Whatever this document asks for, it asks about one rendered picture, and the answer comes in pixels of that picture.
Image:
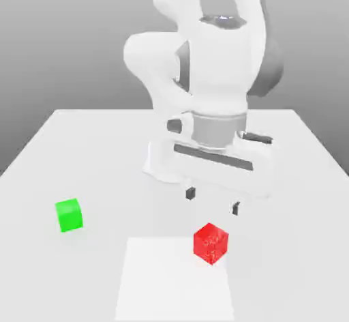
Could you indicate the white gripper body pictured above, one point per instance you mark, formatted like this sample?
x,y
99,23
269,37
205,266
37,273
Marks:
x,y
218,167

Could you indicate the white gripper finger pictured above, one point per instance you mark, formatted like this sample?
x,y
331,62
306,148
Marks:
x,y
235,206
190,190

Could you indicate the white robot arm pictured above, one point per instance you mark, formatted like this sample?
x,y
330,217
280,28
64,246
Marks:
x,y
218,76

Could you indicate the small red cube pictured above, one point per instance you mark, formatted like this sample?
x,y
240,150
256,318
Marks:
x,y
210,243

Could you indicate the small green cube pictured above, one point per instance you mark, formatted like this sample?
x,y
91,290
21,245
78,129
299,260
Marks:
x,y
69,215

